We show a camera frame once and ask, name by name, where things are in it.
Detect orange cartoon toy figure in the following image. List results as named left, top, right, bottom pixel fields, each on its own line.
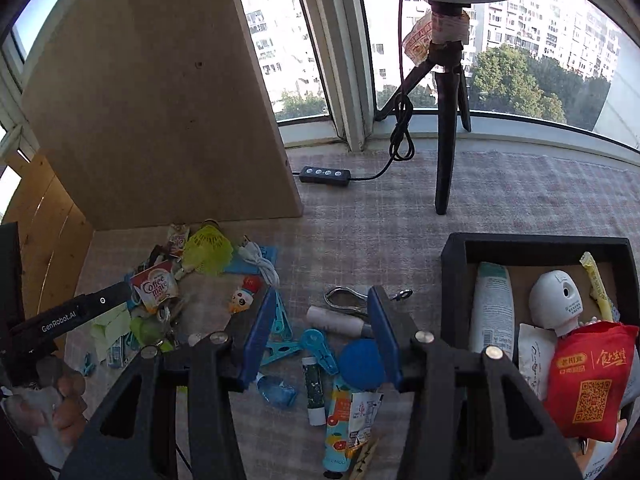
left=228, top=275, right=265, bottom=314

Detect white round-head figure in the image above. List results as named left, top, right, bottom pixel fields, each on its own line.
left=528, top=270, right=601, bottom=339

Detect small red-white sachet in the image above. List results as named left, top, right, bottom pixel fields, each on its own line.
left=166, top=223, right=191, bottom=259

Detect blue plastic wrapper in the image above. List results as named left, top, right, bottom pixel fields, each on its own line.
left=257, top=374, right=299, bottom=409

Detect blue round lid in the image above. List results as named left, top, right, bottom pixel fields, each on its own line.
left=339, top=338, right=387, bottom=392

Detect person's left hand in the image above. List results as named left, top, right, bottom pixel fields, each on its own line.
left=0, top=357, right=89, bottom=461

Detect black power cable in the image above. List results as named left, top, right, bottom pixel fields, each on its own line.
left=350, top=0, right=417, bottom=181

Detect metal carabiner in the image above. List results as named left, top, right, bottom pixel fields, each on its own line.
left=324, top=284, right=371, bottom=319

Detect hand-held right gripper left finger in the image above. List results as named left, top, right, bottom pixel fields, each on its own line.
left=60, top=286, right=278, bottom=480

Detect white plastic packet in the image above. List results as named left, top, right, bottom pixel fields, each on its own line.
left=517, top=323, right=559, bottom=402

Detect paper tag on tripod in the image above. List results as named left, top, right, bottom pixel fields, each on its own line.
left=402, top=10, right=471, bottom=66

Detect light blue clothespin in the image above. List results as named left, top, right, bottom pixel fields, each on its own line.
left=260, top=340, right=304, bottom=367
left=299, top=328, right=341, bottom=377
left=270, top=290, right=296, bottom=344

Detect large plywood board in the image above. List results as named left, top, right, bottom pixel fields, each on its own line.
left=20, top=0, right=305, bottom=233

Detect white coiled cable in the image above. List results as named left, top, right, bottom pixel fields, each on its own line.
left=237, top=241, right=281, bottom=286

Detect coffee creamer cup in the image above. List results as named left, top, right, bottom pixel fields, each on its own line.
left=131, top=260, right=180, bottom=315

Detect black container box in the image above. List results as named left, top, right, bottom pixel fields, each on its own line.
left=440, top=232, right=640, bottom=443

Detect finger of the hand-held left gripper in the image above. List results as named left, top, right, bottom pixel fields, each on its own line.
left=10, top=281, right=134, bottom=342

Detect wooden clothespin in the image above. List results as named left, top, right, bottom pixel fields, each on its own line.
left=346, top=437, right=381, bottom=480

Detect orange fruit-print tube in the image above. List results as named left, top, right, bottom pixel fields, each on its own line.
left=322, top=375, right=369, bottom=474

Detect yellow stick packet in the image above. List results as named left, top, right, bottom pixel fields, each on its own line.
left=579, top=251, right=621, bottom=324

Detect white printed sachet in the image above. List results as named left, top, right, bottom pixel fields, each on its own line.
left=347, top=391, right=385, bottom=451

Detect black tripod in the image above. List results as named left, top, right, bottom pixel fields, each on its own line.
left=375, top=2, right=473, bottom=216

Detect black inline controller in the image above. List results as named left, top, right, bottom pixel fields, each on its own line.
left=299, top=165, right=352, bottom=185

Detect red snack packet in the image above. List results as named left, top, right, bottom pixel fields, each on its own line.
left=542, top=320, right=640, bottom=444

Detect white cosmetic tube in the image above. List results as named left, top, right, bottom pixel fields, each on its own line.
left=469, top=261, right=516, bottom=361

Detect light green paper notes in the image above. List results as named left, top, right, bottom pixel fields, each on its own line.
left=91, top=305, right=132, bottom=361

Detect small white bottle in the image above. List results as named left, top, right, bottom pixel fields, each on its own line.
left=306, top=306, right=374, bottom=339

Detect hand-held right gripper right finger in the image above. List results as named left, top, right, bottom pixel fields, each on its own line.
left=366, top=285, right=584, bottom=480

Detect window frame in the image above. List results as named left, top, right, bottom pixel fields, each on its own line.
left=0, top=0, right=640, bottom=157

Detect green jelly cup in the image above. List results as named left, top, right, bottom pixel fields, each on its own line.
left=130, top=310, right=171, bottom=349

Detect yellow shuttlecock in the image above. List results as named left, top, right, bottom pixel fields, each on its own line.
left=181, top=219, right=235, bottom=276

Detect pine wood panel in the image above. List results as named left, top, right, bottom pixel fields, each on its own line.
left=0, top=152, right=96, bottom=356

